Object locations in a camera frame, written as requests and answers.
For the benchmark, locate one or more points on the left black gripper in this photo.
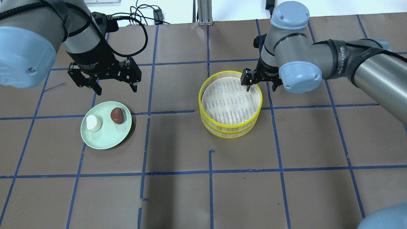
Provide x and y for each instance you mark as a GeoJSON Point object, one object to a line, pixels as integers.
{"type": "Point", "coordinates": [92, 57]}

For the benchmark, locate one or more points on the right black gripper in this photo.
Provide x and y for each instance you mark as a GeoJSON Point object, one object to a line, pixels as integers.
{"type": "Point", "coordinates": [266, 72]}

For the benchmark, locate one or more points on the yellow steamer layer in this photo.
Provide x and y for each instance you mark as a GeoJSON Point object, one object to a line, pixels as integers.
{"type": "Point", "coordinates": [228, 132]}
{"type": "Point", "coordinates": [224, 101]}

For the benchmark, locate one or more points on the white steamed bun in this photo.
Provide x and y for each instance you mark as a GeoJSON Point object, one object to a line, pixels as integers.
{"type": "Point", "coordinates": [93, 123]}

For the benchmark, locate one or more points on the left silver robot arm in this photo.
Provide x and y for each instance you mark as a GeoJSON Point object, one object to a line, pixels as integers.
{"type": "Point", "coordinates": [32, 32]}

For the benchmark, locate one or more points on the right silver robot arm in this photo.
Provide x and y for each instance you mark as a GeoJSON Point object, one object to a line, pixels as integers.
{"type": "Point", "coordinates": [288, 59]}

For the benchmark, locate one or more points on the brown steamed bun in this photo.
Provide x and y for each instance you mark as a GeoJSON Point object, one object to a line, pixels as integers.
{"type": "Point", "coordinates": [117, 116]}

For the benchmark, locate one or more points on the light green plate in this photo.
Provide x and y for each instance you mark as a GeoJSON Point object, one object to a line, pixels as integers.
{"type": "Point", "coordinates": [110, 134]}

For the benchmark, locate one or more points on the black power adapter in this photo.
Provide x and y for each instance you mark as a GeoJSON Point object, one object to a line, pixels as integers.
{"type": "Point", "coordinates": [158, 16]}

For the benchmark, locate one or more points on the aluminium frame post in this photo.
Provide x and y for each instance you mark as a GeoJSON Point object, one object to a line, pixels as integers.
{"type": "Point", "coordinates": [202, 12]}

